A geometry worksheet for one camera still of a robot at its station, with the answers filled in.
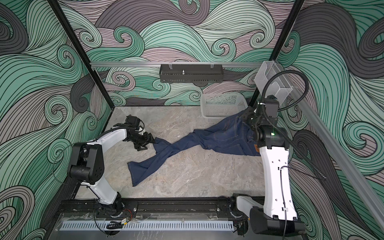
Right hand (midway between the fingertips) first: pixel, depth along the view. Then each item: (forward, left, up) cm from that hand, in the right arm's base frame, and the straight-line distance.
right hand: (244, 111), depth 66 cm
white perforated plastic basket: (+41, +3, -38) cm, 56 cm away
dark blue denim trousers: (-3, +1, -15) cm, 16 cm away
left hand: (+2, +48, -29) cm, 57 cm away
